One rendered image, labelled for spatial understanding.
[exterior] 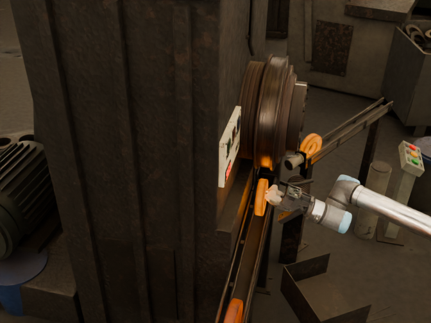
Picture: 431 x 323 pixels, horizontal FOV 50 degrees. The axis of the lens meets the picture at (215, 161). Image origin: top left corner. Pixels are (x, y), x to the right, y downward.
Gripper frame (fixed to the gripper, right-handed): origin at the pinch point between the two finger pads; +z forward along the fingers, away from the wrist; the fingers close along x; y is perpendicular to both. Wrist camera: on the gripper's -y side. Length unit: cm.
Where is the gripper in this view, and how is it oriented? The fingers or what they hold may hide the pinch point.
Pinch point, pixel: (261, 193)
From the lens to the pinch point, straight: 191.0
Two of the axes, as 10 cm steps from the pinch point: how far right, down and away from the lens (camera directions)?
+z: -9.3, -3.8, 0.3
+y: 2.8, -7.5, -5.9
